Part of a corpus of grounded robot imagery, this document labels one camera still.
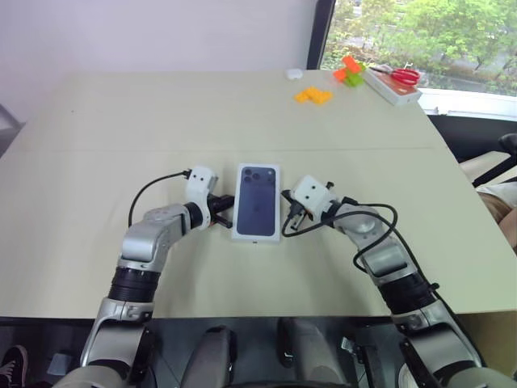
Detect yellow toy building blocks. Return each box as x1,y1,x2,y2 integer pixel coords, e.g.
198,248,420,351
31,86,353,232
293,86,334,108

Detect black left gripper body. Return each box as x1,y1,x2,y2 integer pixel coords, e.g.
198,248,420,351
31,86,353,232
208,194,223,226

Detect black office chair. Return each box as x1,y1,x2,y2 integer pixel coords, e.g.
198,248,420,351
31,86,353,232
457,133,517,188

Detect white shoe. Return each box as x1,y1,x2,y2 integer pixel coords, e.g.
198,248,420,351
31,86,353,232
397,362,426,388

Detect black window frame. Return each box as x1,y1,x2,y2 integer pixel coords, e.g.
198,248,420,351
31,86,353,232
305,0,338,71

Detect white box with orange top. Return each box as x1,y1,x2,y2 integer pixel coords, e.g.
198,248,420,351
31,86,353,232
363,70,424,108

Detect person's leg in beige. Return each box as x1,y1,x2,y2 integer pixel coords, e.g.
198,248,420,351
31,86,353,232
474,177,517,252

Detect dark grey rounded shape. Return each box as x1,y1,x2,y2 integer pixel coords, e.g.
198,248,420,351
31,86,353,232
276,316,349,388
188,324,238,388

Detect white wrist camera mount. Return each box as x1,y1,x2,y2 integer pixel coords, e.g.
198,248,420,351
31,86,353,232
184,164,220,228
291,174,338,218

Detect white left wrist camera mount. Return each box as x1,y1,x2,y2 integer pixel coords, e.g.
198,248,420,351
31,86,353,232
184,164,220,228

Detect red handled scissors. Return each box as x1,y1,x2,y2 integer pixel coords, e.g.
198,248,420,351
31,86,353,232
369,65,422,87

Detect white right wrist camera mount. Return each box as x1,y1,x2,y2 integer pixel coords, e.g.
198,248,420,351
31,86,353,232
291,174,338,218

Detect white phone box lid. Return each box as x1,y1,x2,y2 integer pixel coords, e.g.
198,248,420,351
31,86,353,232
230,162,284,247

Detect green toy building block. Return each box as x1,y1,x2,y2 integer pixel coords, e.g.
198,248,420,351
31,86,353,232
343,63,368,89

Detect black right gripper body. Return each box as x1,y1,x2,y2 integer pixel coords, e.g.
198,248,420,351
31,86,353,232
288,200,314,224

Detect black sneaker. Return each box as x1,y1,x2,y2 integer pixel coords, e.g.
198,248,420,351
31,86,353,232
0,344,30,388

